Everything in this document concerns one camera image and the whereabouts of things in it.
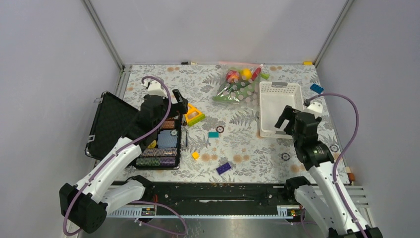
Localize red chili pepper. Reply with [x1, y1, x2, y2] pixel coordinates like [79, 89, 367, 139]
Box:
[250, 67, 262, 81]

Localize clear pink-dotted zip bag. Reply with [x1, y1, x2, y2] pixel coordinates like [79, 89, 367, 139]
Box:
[212, 61, 269, 109]

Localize yellow lemon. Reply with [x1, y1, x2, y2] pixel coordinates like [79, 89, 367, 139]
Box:
[240, 68, 253, 81]

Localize red apple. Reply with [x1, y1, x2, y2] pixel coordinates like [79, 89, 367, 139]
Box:
[225, 70, 240, 83]

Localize long green cucumber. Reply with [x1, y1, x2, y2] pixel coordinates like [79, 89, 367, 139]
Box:
[212, 81, 258, 104]

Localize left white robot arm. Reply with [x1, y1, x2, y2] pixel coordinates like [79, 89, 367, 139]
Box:
[59, 89, 188, 234]

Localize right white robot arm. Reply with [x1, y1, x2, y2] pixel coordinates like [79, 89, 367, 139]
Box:
[275, 106, 383, 238]

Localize yellow triangular toy block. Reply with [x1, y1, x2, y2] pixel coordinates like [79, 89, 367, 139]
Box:
[185, 103, 206, 126]

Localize white plastic basket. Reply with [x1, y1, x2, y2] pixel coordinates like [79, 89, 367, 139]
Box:
[259, 81, 303, 139]

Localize poker chip on mat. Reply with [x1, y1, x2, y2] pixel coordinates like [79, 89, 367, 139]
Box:
[281, 153, 290, 161]

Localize black and cream edge blocks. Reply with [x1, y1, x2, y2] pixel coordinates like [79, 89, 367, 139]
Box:
[181, 61, 198, 65]

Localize blue lego brick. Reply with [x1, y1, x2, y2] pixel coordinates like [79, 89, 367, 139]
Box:
[310, 83, 324, 94]

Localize teal small block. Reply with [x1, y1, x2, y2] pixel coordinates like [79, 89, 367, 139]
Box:
[208, 131, 219, 138]

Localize lime green block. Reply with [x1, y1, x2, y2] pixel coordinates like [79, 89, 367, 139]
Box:
[261, 73, 270, 80]

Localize black poker chip case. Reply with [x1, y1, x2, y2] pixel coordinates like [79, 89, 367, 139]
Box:
[85, 92, 182, 170]

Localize small yellow cube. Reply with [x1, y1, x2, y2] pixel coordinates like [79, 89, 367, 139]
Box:
[192, 151, 200, 160]

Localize purple lego brick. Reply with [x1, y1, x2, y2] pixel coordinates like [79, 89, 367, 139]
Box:
[216, 162, 232, 175]

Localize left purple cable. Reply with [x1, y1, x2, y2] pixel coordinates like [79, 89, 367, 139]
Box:
[62, 76, 189, 237]

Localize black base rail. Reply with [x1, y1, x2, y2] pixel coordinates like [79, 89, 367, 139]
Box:
[123, 181, 316, 216]

